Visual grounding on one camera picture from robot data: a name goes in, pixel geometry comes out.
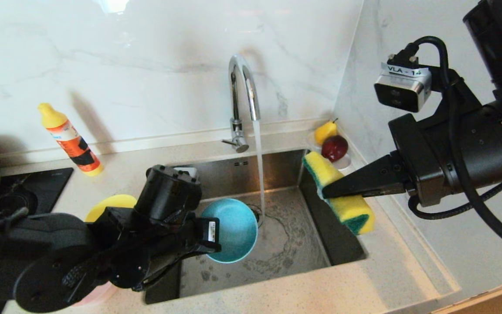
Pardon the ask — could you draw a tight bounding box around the blue plastic bowl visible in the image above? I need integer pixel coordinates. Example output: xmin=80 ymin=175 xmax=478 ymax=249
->
xmin=200 ymin=198 xmax=259 ymax=263

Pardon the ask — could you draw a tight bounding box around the yellow green sponge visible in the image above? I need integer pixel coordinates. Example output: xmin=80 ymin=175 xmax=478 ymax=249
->
xmin=302 ymin=151 xmax=376 ymax=235

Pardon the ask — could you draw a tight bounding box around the chrome gooseneck faucet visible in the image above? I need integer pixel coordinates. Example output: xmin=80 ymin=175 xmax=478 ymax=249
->
xmin=222 ymin=54 xmax=261 ymax=153

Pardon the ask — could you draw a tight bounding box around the yellow capped dish soap bottle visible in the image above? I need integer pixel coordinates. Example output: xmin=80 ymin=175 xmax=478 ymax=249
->
xmin=38 ymin=103 xmax=103 ymax=177

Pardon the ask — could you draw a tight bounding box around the stainless steel sink basin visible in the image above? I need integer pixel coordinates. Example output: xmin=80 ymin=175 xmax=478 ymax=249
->
xmin=145 ymin=149 xmax=368 ymax=304

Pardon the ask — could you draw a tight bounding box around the dark red apple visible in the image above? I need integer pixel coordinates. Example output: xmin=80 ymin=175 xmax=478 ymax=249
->
xmin=321 ymin=135 xmax=349 ymax=163

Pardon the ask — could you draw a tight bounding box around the yellow plastic bowl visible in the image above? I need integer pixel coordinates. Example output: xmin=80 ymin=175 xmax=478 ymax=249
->
xmin=85 ymin=195 xmax=138 ymax=223

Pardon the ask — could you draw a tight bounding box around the yellow pear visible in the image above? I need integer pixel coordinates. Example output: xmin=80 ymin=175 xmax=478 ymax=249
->
xmin=313 ymin=118 xmax=338 ymax=145

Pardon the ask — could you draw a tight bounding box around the running water stream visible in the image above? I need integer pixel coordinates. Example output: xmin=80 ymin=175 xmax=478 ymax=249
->
xmin=253 ymin=120 xmax=267 ymax=238

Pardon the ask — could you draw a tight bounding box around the pink plastic bowl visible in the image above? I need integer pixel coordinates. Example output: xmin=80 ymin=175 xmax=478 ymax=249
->
xmin=72 ymin=281 xmax=117 ymax=307

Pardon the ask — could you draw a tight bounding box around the black smooth arm cable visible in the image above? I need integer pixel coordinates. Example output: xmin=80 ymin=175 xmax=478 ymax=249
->
xmin=408 ymin=36 xmax=502 ymax=259

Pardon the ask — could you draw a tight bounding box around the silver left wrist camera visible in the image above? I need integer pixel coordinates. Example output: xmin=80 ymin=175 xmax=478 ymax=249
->
xmin=173 ymin=166 xmax=199 ymax=180

